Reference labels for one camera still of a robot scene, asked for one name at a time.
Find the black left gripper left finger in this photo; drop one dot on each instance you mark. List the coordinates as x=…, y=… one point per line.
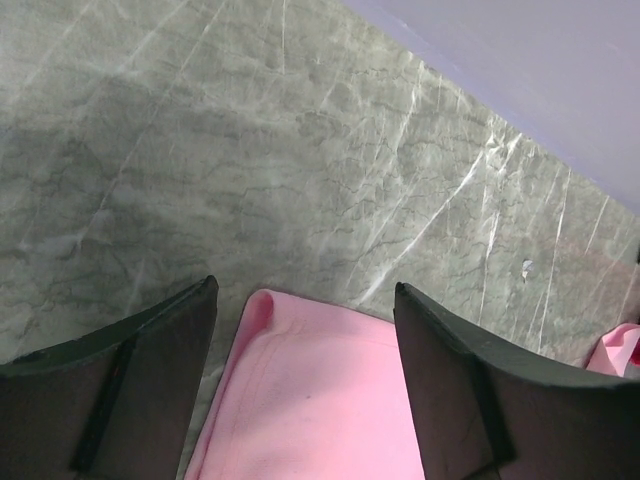
x=113, y=404

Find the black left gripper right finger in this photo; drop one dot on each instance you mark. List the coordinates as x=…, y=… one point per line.
x=485, y=408

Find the pink t-shirt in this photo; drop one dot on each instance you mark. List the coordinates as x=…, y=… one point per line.
x=310, y=391

